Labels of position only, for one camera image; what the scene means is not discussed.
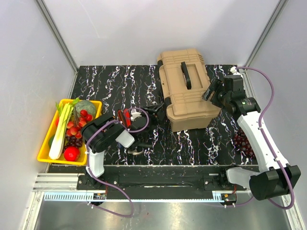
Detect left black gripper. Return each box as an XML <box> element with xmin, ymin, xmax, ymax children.
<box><xmin>139</xmin><ymin>103</ymin><xmax>167</xmax><ymax>140</ymax></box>

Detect tan plastic tool box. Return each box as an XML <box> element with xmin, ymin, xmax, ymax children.
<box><xmin>157</xmin><ymin>48</ymin><xmax>221</xmax><ymax>132</ymax></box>

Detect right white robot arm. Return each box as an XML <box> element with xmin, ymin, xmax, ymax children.
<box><xmin>203</xmin><ymin>75</ymin><xmax>301</xmax><ymax>202</ymax></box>

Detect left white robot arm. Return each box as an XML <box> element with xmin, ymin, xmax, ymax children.
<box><xmin>81</xmin><ymin>103</ymin><xmax>166</xmax><ymax>189</ymax></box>

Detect black hex key set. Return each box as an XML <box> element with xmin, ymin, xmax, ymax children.
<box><xmin>141</xmin><ymin>134</ymin><xmax>154</xmax><ymax>149</ymax></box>

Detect steel claw hammer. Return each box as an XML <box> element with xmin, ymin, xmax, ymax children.
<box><xmin>127</xmin><ymin>141</ymin><xmax>147</xmax><ymax>156</ymax></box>

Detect black marble pattern mat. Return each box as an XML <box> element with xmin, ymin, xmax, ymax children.
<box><xmin>71</xmin><ymin>65</ymin><xmax>257</xmax><ymax>165</ymax></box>

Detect dark purple grape bunch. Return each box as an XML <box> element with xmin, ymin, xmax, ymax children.
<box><xmin>234</xmin><ymin>129</ymin><xmax>255</xmax><ymax>158</ymax></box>

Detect green melon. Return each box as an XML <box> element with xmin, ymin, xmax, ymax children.
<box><xmin>74</xmin><ymin>100</ymin><xmax>97</xmax><ymax>117</ymax></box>

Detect red cherry cluster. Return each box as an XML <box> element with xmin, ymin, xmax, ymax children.
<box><xmin>65</xmin><ymin>109</ymin><xmax>93</xmax><ymax>139</ymax></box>

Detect purple grapes in bin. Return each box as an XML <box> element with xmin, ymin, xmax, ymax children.
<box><xmin>62</xmin><ymin>136</ymin><xmax>83</xmax><ymax>153</ymax></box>

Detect red apple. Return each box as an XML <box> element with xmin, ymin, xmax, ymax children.
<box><xmin>63</xmin><ymin>146</ymin><xmax>80</xmax><ymax>161</ymax></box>

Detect green white leek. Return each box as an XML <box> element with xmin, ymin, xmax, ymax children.
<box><xmin>49</xmin><ymin>102</ymin><xmax>74</xmax><ymax>160</ymax></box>

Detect green lime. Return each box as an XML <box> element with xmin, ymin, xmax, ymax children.
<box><xmin>48</xmin><ymin>135</ymin><xmax>55</xmax><ymax>148</ymax></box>

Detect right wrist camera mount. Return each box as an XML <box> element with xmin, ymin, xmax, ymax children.
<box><xmin>224</xmin><ymin>67</ymin><xmax>246</xmax><ymax>99</ymax></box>

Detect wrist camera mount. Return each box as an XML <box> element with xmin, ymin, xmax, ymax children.
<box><xmin>224</xmin><ymin>67</ymin><xmax>246</xmax><ymax>99</ymax></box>
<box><xmin>130</xmin><ymin>109</ymin><xmax>142</xmax><ymax>122</ymax></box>

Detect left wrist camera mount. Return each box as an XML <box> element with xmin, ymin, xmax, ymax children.
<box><xmin>130</xmin><ymin>109</ymin><xmax>142</xmax><ymax>122</ymax></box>

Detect red handled pliers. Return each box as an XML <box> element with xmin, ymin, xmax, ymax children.
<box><xmin>118</xmin><ymin>108</ymin><xmax>132</xmax><ymax>130</ymax></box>

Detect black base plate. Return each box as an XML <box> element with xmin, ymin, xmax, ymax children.
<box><xmin>77</xmin><ymin>165</ymin><xmax>251</xmax><ymax>202</ymax></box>

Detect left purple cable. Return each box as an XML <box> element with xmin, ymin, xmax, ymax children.
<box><xmin>85</xmin><ymin>107</ymin><xmax>151</xmax><ymax>218</ymax></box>

